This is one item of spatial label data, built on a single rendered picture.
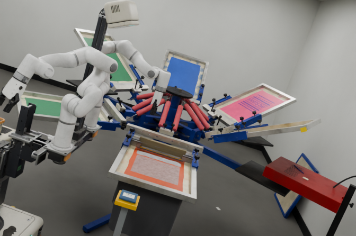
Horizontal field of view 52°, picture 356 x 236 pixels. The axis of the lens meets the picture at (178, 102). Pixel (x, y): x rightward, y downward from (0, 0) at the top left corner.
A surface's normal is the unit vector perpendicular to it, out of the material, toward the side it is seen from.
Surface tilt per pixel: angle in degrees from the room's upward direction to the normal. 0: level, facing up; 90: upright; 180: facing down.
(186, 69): 32
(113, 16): 90
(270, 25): 90
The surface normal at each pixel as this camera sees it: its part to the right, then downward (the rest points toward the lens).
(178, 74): 0.23, -0.66
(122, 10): -0.12, 0.20
